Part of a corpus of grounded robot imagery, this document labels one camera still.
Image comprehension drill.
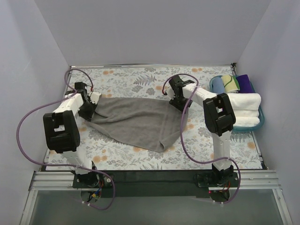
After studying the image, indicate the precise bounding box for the grey terry towel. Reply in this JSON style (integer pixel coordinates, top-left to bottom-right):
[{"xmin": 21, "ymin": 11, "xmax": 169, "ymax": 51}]
[{"xmin": 88, "ymin": 97, "xmax": 188, "ymax": 152}]

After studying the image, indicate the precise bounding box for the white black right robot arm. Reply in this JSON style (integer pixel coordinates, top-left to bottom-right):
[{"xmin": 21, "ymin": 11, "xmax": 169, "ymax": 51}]
[{"xmin": 162, "ymin": 74, "xmax": 239, "ymax": 189}]

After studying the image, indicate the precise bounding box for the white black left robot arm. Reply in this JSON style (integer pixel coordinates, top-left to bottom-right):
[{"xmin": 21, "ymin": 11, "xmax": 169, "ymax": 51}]
[{"xmin": 43, "ymin": 82, "xmax": 101, "ymax": 188}]

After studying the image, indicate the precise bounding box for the blue rolled towel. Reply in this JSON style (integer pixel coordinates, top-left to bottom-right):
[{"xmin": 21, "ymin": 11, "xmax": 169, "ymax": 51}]
[{"xmin": 212, "ymin": 77, "xmax": 225, "ymax": 94}]

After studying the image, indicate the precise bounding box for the yellow green rolled towel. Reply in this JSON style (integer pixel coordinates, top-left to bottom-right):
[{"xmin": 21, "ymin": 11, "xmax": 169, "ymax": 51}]
[{"xmin": 221, "ymin": 75, "xmax": 240, "ymax": 93}]

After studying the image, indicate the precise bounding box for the teal plastic basket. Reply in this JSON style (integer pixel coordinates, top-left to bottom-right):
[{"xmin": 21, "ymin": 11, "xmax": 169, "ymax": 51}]
[{"xmin": 209, "ymin": 75, "xmax": 266, "ymax": 134}]

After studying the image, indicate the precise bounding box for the white folded towel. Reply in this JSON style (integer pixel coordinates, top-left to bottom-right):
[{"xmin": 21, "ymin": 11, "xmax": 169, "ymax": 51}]
[{"xmin": 228, "ymin": 93, "xmax": 261, "ymax": 127}]

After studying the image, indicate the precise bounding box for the purple rolled towel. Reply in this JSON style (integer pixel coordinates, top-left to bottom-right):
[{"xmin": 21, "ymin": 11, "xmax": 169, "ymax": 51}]
[{"xmin": 236, "ymin": 75, "xmax": 255, "ymax": 94}]

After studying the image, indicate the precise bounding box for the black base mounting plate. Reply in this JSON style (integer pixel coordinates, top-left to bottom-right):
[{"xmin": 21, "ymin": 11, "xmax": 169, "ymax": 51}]
[{"xmin": 72, "ymin": 170, "xmax": 240, "ymax": 199}]

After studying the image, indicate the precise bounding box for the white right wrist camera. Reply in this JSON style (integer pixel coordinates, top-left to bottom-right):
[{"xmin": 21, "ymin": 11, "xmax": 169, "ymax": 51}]
[{"xmin": 164, "ymin": 87, "xmax": 175, "ymax": 99}]

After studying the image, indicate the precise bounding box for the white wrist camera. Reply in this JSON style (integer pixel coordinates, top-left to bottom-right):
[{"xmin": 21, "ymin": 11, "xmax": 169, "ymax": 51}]
[
  {"xmin": 90, "ymin": 92, "xmax": 102, "ymax": 104},
  {"xmin": 164, "ymin": 87, "xmax": 175, "ymax": 99}
]

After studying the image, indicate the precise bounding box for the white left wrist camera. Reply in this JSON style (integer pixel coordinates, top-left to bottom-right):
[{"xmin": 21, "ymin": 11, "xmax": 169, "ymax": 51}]
[{"xmin": 90, "ymin": 92, "xmax": 102, "ymax": 104}]

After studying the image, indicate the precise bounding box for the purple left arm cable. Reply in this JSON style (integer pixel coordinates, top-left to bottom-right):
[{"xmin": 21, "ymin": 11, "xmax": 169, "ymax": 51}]
[{"xmin": 16, "ymin": 67, "xmax": 117, "ymax": 210}]

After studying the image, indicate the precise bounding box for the aluminium frame rail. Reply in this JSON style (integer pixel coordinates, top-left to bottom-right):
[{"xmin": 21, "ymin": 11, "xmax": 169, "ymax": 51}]
[{"xmin": 30, "ymin": 170, "xmax": 281, "ymax": 190}]

